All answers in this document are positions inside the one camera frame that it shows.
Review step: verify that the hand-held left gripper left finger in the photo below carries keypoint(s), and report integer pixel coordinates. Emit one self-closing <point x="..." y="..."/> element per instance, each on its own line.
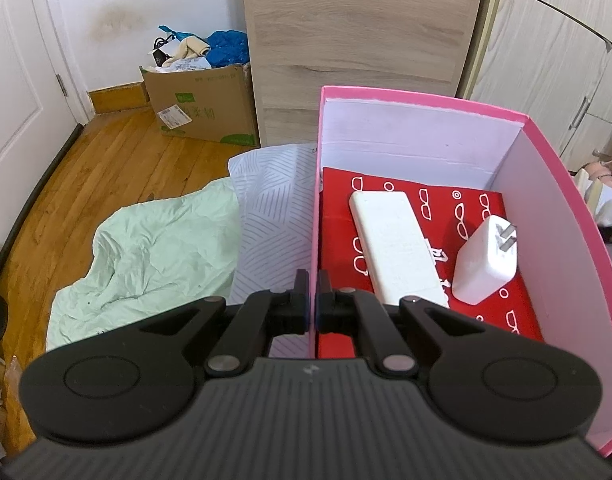
<point x="302" y="310"/>

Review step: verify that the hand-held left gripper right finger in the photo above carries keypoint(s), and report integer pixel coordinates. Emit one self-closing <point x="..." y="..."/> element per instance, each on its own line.
<point x="321" y="310"/>

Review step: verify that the pink cardboard box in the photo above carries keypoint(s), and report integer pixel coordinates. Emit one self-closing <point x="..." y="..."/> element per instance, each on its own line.
<point x="560" y="240"/>

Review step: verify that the white power bank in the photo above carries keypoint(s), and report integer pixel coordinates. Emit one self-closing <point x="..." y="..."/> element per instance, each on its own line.
<point x="390" y="245"/>

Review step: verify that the white patterned cloth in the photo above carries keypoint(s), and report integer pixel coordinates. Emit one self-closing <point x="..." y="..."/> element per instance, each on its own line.
<point x="276" y="200"/>

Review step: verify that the pale green bed sheet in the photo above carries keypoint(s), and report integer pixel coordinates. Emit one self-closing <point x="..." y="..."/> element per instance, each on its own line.
<point x="156" y="255"/>

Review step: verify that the red printed paper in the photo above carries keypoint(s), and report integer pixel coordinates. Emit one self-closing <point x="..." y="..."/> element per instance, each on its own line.
<point x="435" y="200"/>

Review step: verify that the white plug charger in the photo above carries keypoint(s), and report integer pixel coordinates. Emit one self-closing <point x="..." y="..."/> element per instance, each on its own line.
<point x="480" y="265"/>

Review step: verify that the brown cardboard box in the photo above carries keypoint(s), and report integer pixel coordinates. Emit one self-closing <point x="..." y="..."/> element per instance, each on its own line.
<point x="206" y="105"/>

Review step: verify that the blue plastic bag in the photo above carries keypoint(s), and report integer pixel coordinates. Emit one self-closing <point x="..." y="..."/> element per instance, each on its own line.
<point x="228" y="47"/>

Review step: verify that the light wooden board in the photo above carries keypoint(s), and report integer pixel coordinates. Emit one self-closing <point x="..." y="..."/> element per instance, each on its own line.
<point x="356" y="35"/>

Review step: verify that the beige cloth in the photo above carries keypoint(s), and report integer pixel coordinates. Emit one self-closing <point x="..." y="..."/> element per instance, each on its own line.
<point x="186" y="50"/>

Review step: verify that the black door draft strip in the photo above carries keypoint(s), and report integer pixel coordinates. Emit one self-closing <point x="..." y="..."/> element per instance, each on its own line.
<point x="41" y="182"/>

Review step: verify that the white book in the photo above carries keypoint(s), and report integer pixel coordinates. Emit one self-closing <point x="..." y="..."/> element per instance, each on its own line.
<point x="588" y="195"/>

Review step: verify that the metal door hinge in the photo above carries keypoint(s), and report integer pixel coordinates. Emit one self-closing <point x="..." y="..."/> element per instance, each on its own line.
<point x="62" y="85"/>

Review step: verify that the white wardrobe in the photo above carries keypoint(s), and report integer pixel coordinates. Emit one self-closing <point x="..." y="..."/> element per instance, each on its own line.
<point x="535" y="45"/>

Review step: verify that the white door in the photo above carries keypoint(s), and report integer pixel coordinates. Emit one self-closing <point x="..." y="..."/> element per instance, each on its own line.
<point x="16" y="85"/>

